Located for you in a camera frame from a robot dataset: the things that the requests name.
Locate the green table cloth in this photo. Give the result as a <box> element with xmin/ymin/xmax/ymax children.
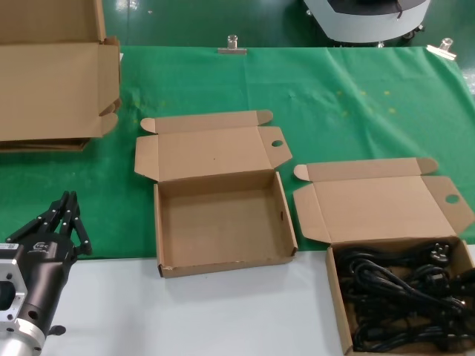
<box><xmin>0</xmin><ymin>44</ymin><xmax>475</xmax><ymax>261</ymax></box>

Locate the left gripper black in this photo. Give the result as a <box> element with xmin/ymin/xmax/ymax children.
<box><xmin>5</xmin><ymin>190</ymin><xmax>94</xmax><ymax>335</ymax></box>

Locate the open cardboard box with hole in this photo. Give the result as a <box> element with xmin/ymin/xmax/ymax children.
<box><xmin>133</xmin><ymin>109</ymin><xmax>300</xmax><ymax>279</ymax></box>
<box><xmin>292</xmin><ymin>156</ymin><xmax>475</xmax><ymax>353</ymax></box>

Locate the flattened cardboard box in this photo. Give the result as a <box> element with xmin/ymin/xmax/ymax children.
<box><xmin>0</xmin><ymin>96</ymin><xmax>122</xmax><ymax>148</ymax></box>

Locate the large open cardboard box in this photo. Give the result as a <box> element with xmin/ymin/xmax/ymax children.
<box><xmin>0</xmin><ymin>0</ymin><xmax>122</xmax><ymax>142</ymax></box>

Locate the white wheeled robot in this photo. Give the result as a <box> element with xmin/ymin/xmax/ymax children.
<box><xmin>301</xmin><ymin>0</ymin><xmax>433</xmax><ymax>48</ymax></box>

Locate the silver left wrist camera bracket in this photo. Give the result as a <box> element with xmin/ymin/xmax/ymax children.
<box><xmin>0</xmin><ymin>243</ymin><xmax>30</xmax><ymax>327</ymax></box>

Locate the metal binder clip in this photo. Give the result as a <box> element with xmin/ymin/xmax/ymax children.
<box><xmin>217</xmin><ymin>33</ymin><xmax>248</xmax><ymax>56</ymax></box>
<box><xmin>426</xmin><ymin>36</ymin><xmax>457</xmax><ymax>61</ymax></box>

